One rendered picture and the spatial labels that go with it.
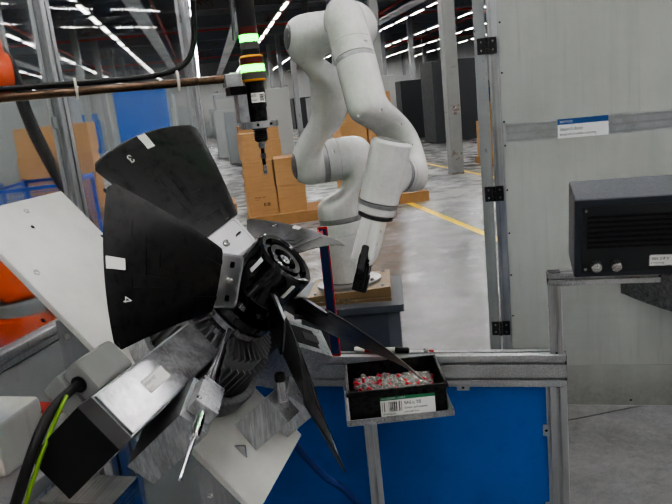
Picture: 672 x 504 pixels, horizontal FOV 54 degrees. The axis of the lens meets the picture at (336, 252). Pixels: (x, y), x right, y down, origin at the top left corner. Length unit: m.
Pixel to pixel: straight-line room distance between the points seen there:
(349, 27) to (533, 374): 0.89
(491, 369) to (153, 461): 0.88
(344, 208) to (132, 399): 1.05
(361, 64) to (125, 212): 0.67
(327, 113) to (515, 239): 1.49
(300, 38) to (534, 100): 1.53
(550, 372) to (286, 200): 7.38
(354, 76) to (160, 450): 0.83
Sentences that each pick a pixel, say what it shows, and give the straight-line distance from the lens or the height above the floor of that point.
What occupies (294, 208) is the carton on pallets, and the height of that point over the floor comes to 0.18.
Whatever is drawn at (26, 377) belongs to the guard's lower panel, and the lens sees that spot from 1.77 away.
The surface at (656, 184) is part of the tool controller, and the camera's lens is 1.55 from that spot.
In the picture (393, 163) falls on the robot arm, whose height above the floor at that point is 1.35.
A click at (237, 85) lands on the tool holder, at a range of 1.20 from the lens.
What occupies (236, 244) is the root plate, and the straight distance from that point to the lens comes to 1.19.
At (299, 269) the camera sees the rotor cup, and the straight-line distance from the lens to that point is 1.15.
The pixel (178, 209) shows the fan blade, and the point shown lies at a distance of 1.20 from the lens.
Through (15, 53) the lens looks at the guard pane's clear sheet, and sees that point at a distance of 1.86.
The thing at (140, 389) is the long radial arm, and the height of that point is 1.12.
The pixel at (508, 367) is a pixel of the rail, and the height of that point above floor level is 0.83.
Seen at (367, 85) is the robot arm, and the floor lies 1.51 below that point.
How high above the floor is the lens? 1.47
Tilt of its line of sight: 13 degrees down
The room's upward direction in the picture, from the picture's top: 6 degrees counter-clockwise
